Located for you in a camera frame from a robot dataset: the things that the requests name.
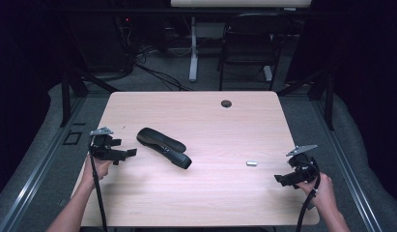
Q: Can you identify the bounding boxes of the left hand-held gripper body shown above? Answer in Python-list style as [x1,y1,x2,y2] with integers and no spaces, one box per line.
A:
[89,126,127,166]

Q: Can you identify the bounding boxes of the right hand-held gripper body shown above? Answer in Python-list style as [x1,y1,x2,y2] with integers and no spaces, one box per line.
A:
[286,144,320,185]

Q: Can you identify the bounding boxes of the black stapler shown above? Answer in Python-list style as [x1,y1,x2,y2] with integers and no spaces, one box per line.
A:
[136,127,193,170]

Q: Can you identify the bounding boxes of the person's left hand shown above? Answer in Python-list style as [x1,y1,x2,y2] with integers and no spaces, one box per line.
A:
[82,154,113,188]

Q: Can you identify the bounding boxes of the person's right hand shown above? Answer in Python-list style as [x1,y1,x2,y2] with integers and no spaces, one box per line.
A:
[297,173,335,212]

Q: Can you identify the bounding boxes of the white desk foot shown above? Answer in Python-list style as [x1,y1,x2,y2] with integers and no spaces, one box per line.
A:
[263,65,274,82]

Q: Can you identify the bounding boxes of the dark equipment box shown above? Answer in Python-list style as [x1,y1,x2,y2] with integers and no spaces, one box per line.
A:
[65,13,137,74]

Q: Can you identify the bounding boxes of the white desk leg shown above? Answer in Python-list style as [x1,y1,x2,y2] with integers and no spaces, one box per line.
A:
[188,15,200,83]

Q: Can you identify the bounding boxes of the black folding chair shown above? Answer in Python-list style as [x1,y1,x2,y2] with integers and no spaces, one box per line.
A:
[217,13,293,92]

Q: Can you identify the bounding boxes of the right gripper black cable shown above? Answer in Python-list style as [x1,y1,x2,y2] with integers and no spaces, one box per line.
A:
[295,160,322,232]

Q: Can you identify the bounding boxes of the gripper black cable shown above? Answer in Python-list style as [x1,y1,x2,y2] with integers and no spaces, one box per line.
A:
[295,160,322,232]
[88,141,109,232]

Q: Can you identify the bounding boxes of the black square floor bracket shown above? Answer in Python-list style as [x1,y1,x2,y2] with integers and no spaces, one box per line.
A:
[62,130,84,146]

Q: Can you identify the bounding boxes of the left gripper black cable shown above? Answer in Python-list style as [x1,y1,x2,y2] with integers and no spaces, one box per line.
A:
[88,141,109,232]

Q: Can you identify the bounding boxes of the aluminium floor rail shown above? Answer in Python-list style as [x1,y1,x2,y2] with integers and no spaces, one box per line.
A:
[0,96,88,232]
[311,96,384,232]

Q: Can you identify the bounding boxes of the black metal frame strut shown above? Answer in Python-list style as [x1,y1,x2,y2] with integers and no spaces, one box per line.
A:
[276,69,335,131]
[59,67,121,128]

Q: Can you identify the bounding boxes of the black floor cables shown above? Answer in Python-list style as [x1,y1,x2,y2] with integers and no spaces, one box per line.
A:
[134,44,194,92]

